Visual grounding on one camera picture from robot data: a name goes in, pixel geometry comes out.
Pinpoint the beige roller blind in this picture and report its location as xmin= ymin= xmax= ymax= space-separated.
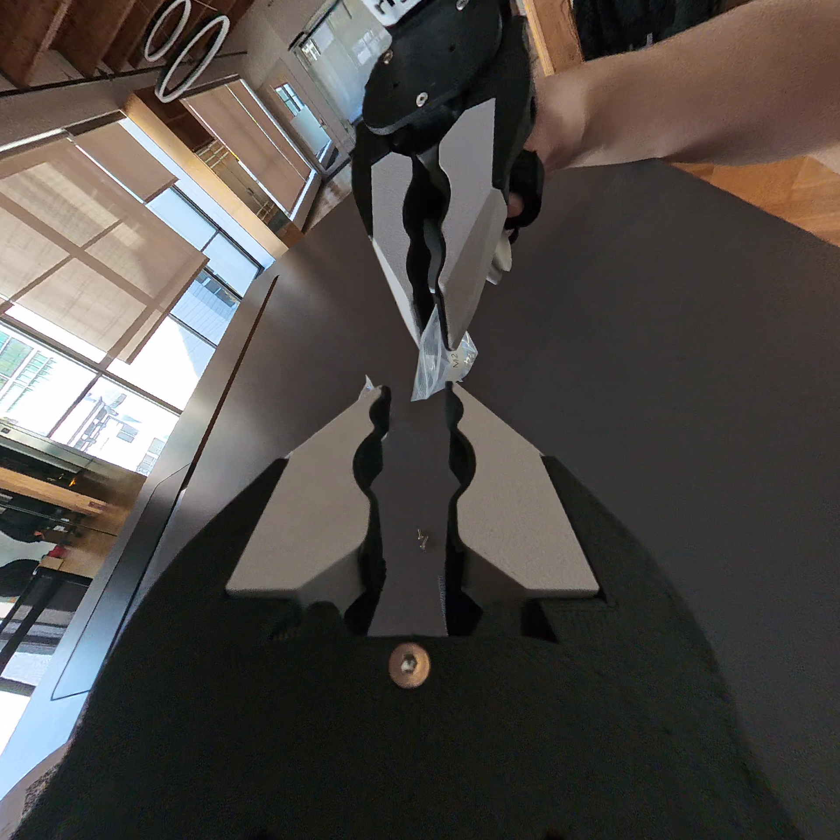
xmin=0 ymin=128 xmax=211 ymax=365

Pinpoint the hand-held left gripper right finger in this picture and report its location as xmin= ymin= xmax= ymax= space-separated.
xmin=444 ymin=382 xmax=602 ymax=611

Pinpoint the person's right forearm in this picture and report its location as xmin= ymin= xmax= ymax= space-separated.
xmin=577 ymin=0 xmax=840 ymax=173

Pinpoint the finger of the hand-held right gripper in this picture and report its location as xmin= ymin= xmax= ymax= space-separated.
xmin=369 ymin=154 xmax=442 ymax=345
xmin=420 ymin=98 xmax=511 ymax=350

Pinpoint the person's right hand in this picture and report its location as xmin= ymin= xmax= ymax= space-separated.
xmin=525 ymin=69 xmax=588 ymax=175

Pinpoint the large window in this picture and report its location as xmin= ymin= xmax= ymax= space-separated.
xmin=0 ymin=184 xmax=263 ymax=476

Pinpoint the dark desk with cable hatch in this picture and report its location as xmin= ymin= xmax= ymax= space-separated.
xmin=49 ymin=274 xmax=280 ymax=703

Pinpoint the white ring lamp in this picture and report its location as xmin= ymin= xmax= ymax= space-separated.
xmin=155 ymin=14 xmax=232 ymax=102
xmin=143 ymin=0 xmax=193 ymax=64

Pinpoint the dark grey desk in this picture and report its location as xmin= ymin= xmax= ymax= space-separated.
xmin=85 ymin=159 xmax=840 ymax=840

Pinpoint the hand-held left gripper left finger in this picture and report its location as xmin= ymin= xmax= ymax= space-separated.
xmin=225 ymin=386 xmax=393 ymax=613

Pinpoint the person's dark clothing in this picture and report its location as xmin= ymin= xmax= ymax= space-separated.
xmin=572 ymin=0 xmax=726 ymax=64

